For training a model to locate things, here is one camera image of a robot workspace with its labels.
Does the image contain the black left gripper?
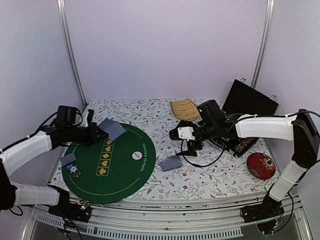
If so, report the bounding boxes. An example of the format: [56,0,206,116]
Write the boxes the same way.
[65,121,109,147]

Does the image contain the blue patterned card deck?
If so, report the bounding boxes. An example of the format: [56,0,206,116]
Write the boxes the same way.
[159,155,183,172]

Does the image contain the white dealer button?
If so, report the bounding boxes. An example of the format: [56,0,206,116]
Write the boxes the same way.
[132,151,143,161]

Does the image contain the poker chip stack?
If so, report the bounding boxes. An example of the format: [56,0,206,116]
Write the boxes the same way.
[69,166,82,178]

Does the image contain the blue small blind button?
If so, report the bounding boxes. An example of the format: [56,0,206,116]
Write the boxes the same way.
[66,163,75,171]

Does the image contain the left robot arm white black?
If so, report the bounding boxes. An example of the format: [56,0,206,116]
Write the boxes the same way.
[0,105,109,217]

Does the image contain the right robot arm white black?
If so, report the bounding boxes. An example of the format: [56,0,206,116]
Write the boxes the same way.
[169,100,320,218]

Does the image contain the round green poker mat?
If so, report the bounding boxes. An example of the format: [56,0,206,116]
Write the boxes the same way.
[61,123,156,204]

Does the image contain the woven bamboo tray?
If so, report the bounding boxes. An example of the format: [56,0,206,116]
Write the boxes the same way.
[170,98,200,121]

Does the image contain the red floral round cushion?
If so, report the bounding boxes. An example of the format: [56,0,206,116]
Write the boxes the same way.
[246,152,276,180]

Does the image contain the black poker chip case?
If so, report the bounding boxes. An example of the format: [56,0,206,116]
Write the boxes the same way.
[209,79,279,158]

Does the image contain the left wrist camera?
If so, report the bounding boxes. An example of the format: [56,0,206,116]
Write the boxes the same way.
[80,109,94,127]

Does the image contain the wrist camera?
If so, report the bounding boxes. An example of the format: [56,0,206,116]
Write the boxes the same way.
[169,126,196,141]
[80,109,94,127]

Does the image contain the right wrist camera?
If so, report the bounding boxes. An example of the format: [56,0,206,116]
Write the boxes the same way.
[169,126,196,141]

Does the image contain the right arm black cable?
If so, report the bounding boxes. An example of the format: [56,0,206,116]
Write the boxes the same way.
[181,119,241,168]

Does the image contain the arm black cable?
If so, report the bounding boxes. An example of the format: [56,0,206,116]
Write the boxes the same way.
[181,119,241,168]
[24,111,83,141]

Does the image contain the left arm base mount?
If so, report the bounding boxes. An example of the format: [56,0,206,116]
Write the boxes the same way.
[48,185,92,223]

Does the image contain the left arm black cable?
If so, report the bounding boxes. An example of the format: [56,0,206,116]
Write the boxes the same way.
[24,111,83,141]

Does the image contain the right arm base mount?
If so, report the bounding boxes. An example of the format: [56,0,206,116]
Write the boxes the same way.
[239,193,285,235]

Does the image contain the left aluminium frame post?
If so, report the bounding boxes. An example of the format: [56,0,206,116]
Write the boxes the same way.
[56,0,88,107]

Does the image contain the aluminium frame post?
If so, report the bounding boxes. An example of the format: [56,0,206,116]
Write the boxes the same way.
[56,0,88,107]
[250,0,275,89]

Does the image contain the right aluminium frame post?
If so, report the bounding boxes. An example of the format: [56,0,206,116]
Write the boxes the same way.
[250,0,275,89]

